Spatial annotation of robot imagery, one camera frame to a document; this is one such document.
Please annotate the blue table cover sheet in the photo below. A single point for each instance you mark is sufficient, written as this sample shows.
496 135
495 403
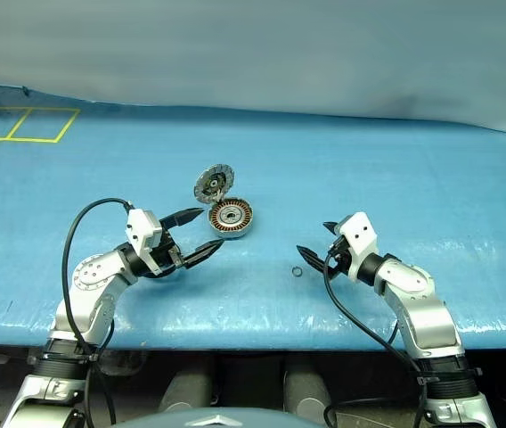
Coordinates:
369 178

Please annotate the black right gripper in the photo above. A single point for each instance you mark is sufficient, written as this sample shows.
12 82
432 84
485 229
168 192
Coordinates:
340 258

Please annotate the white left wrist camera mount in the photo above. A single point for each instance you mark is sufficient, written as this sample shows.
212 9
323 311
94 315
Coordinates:
141 227

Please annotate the silver motor base copper windings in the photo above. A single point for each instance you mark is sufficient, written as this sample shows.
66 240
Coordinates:
242 223

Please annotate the grey rounded robot leg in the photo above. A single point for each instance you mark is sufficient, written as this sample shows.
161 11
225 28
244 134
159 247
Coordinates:
306 392
186 392

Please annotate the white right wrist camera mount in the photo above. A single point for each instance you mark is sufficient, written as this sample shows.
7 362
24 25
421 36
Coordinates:
360 232

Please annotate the yellow tape double square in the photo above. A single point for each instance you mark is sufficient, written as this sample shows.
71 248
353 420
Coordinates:
35 140

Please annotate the grey-blue robot torso shell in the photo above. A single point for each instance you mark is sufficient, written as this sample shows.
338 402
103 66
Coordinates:
217 421

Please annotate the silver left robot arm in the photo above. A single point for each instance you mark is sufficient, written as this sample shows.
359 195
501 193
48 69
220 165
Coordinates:
97 285

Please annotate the grey toothed rotor disc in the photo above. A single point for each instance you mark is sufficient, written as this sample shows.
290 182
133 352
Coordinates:
213 183

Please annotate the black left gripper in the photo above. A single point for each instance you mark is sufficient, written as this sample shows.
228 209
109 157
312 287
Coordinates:
166 256

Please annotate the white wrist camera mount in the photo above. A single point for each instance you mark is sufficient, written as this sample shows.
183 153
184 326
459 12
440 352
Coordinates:
141 227
360 232

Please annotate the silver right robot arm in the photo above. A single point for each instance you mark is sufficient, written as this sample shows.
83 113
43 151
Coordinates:
422 307

